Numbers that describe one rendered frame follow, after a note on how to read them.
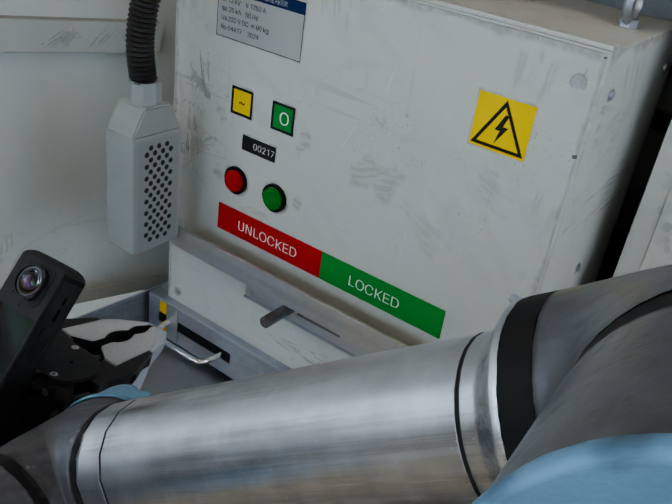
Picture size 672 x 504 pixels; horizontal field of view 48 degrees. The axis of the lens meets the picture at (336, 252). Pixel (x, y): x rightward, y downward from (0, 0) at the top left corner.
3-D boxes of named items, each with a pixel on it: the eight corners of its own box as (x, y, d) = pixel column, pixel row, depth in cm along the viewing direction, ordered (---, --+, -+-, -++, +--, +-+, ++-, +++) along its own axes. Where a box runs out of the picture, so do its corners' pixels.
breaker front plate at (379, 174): (471, 494, 82) (604, 56, 59) (163, 307, 105) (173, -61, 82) (477, 487, 83) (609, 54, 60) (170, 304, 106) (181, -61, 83)
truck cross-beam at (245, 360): (484, 538, 83) (497, 499, 80) (148, 326, 108) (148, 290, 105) (504, 512, 86) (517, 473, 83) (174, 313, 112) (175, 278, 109)
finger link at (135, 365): (120, 351, 64) (34, 382, 56) (124, 333, 63) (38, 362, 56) (161, 378, 62) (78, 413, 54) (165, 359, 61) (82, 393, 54)
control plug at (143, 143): (133, 257, 88) (133, 113, 79) (105, 242, 90) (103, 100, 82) (183, 237, 94) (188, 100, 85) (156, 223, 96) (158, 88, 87)
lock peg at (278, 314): (269, 335, 86) (272, 306, 85) (255, 327, 87) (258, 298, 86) (304, 314, 91) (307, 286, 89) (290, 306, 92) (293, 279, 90)
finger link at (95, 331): (126, 361, 70) (45, 392, 62) (140, 304, 68) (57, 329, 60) (151, 377, 69) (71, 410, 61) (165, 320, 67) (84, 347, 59)
